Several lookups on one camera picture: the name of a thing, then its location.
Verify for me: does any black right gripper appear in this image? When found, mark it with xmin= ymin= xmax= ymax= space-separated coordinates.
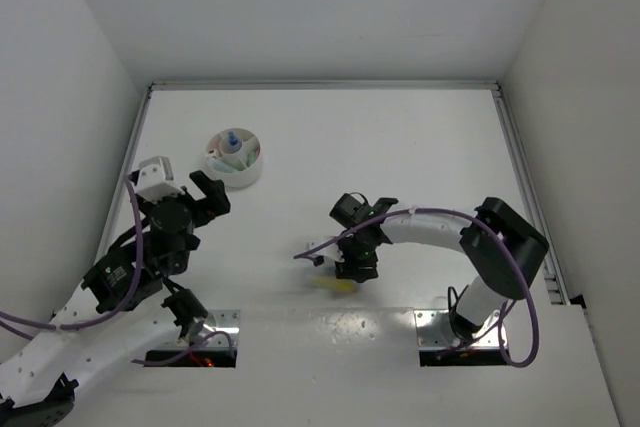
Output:
xmin=329 ymin=234 xmax=379 ymax=283

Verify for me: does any green highlighter marker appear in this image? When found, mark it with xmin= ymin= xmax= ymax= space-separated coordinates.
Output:
xmin=209 ymin=158 xmax=239 ymax=174

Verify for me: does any yellow highlighter marker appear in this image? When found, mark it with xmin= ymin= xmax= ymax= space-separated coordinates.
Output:
xmin=309 ymin=275 xmax=358 ymax=294

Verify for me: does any white round divided organizer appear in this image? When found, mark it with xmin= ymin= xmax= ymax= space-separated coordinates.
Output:
xmin=204 ymin=127 xmax=264 ymax=189

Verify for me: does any clear blue-capped glue bottle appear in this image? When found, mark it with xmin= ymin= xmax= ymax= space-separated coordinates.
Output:
xmin=219 ymin=130 xmax=243 ymax=155

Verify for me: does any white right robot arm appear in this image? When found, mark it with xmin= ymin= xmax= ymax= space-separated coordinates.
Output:
xmin=329 ymin=193 xmax=549 ymax=341

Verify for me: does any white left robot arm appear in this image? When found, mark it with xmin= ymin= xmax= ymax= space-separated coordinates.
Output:
xmin=1 ymin=167 xmax=236 ymax=426

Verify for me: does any green marker in organizer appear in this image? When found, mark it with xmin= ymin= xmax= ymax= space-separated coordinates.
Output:
xmin=246 ymin=148 xmax=260 ymax=166

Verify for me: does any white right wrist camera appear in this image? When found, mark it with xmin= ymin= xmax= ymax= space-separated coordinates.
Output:
xmin=303 ymin=237 xmax=343 ymax=266

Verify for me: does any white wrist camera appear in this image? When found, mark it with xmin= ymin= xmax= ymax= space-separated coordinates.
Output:
xmin=134 ymin=156 xmax=183 ymax=203
xmin=303 ymin=237 xmax=343 ymax=266

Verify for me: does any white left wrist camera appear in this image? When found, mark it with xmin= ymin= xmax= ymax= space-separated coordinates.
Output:
xmin=134 ymin=156 xmax=183 ymax=203

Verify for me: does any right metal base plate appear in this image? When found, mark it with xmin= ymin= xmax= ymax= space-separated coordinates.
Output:
xmin=413 ymin=309 xmax=499 ymax=352

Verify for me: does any metal base plate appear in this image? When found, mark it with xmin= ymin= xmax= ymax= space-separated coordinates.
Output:
xmin=195 ymin=310 xmax=240 ymax=350
xmin=413 ymin=309 xmax=499 ymax=352

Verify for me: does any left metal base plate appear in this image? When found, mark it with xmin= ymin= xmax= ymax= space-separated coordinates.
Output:
xmin=195 ymin=310 xmax=240 ymax=350

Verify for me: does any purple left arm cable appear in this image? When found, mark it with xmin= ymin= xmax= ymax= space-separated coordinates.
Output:
xmin=0 ymin=174 xmax=236 ymax=366

